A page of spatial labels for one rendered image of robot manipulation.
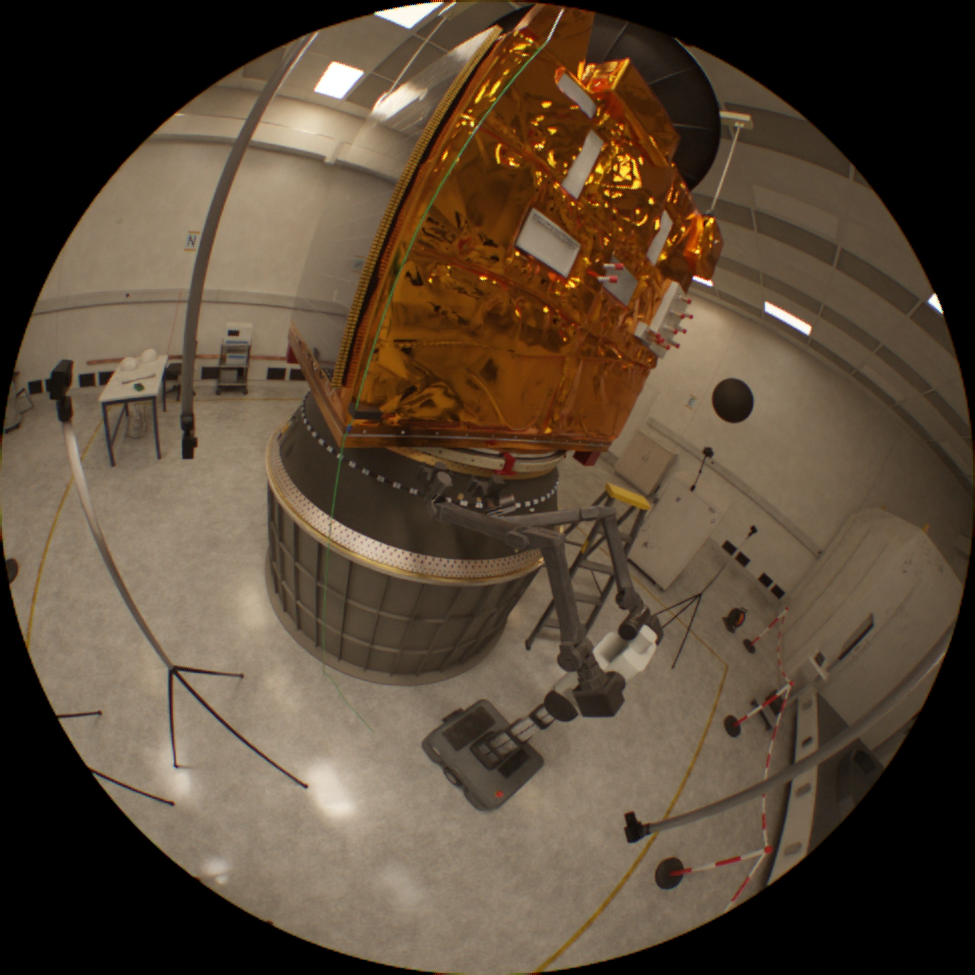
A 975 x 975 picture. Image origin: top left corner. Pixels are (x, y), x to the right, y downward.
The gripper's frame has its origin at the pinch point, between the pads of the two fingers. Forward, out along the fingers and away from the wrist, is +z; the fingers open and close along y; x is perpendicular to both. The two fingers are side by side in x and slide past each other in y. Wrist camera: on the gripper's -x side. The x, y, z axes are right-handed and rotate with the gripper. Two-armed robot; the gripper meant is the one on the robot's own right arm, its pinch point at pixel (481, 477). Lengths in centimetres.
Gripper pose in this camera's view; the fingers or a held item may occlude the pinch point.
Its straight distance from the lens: 143.7
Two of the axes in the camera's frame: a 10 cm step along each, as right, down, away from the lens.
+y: -8.9, -1.5, -4.3
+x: -4.1, 7.0, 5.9
